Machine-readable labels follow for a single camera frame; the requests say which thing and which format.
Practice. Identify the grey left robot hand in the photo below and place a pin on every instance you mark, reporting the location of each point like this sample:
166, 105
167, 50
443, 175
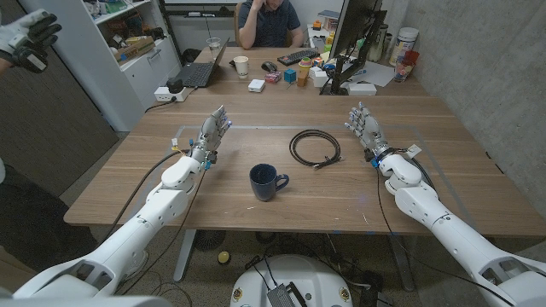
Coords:
211, 134

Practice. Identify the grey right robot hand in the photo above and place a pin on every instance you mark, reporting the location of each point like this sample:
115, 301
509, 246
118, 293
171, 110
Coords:
371, 130

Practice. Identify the dark blue mug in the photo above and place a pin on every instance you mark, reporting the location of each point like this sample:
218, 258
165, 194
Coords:
264, 187

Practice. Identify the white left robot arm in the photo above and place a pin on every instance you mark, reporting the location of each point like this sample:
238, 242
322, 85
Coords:
158, 209

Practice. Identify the bare operator forearm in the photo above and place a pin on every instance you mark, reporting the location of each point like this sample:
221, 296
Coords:
4, 66

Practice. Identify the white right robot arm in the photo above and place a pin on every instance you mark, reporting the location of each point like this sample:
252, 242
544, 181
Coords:
435, 217

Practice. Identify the white paper cup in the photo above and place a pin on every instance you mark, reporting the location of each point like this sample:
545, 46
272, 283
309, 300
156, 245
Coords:
241, 68

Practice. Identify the orange stacked cup toy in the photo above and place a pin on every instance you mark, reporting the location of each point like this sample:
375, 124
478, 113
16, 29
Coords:
303, 74

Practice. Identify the wide white box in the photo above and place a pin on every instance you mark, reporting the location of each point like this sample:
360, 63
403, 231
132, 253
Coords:
362, 89

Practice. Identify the white wrist label tag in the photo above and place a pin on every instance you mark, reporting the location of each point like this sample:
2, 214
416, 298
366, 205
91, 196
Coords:
414, 151

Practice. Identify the white paper sheet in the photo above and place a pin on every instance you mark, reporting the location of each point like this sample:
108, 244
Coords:
377, 73

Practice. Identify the black computer monitor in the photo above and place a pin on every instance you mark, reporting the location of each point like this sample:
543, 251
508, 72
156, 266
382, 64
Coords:
354, 21
341, 77

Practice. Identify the white power strip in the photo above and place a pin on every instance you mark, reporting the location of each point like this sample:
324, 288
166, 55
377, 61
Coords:
164, 94

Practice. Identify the black laptop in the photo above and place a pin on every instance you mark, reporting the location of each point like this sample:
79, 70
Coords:
196, 74

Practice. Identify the black power adapter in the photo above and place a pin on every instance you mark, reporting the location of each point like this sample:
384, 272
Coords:
174, 85

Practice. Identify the small flat white box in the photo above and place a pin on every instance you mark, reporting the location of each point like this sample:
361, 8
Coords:
256, 85

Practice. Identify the glass jar with red lid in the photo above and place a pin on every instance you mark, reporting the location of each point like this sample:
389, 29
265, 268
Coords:
402, 70

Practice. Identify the white cube box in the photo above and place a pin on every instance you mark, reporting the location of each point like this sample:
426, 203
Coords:
320, 79

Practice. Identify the pink patterned cube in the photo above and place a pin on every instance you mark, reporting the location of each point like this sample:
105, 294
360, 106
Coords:
273, 77

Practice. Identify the steel thermos bottle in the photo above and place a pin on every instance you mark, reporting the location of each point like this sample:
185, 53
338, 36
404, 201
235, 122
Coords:
378, 44

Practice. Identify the colourful puzzle cube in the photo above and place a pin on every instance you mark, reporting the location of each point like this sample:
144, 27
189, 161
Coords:
317, 62

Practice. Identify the clear drinking glass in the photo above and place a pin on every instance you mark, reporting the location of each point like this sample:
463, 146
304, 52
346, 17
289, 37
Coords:
213, 47

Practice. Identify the black computer mouse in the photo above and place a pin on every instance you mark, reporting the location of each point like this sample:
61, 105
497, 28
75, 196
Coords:
269, 66

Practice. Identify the white shelf cabinet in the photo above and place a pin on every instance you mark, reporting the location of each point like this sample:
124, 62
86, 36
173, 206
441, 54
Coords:
141, 77

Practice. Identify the white labelled canister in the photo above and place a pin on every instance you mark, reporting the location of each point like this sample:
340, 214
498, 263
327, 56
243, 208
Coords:
404, 42

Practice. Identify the blue cube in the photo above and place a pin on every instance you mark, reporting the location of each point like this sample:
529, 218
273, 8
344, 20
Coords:
290, 76

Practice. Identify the black keyboard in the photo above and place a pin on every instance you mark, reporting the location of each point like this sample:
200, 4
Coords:
297, 57

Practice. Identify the round black fan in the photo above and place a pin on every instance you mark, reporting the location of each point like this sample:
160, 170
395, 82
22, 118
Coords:
209, 239

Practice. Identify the cardboard box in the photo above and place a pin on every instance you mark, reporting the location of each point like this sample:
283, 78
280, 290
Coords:
134, 50

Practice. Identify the seated person in dark shirt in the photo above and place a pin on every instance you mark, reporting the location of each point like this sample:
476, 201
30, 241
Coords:
271, 25

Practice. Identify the yellow ball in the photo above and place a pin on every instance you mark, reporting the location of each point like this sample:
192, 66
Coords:
224, 257

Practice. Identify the grey table leg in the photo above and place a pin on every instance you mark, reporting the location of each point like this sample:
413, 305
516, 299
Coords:
402, 264
184, 256

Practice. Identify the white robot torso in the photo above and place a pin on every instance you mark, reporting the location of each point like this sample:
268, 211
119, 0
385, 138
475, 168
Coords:
307, 277

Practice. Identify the grey device on torso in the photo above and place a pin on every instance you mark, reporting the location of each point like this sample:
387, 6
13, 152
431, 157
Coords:
281, 296

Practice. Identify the black and white tracking glove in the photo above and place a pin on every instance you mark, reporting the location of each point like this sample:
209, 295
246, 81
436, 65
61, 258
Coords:
34, 38

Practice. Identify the standing person in dark trousers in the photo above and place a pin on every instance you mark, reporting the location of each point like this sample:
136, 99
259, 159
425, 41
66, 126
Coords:
25, 221

